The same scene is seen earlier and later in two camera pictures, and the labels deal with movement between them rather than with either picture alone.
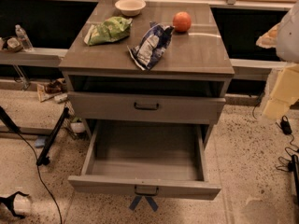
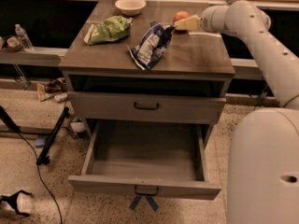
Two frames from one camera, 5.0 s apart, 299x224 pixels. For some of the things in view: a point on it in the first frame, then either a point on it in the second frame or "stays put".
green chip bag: [112, 29] stays put
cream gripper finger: [284, 93] to [214, 19]
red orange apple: [181, 21] stays put
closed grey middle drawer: [121, 107] stays put
